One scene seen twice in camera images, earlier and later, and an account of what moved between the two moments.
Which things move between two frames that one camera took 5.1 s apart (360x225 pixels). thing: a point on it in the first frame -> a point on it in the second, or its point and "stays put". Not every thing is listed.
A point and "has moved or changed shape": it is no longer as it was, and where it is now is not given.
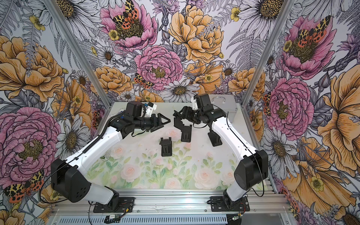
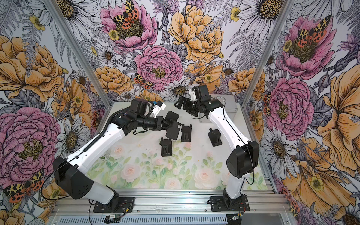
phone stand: x=177 y=122 has moved or changed shape
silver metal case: x=226 y=102 stays put
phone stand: x=214 y=138 stays put
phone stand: x=186 y=133 stays put
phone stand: x=166 y=146 stays put
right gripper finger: x=176 y=114 -> x=188 y=107
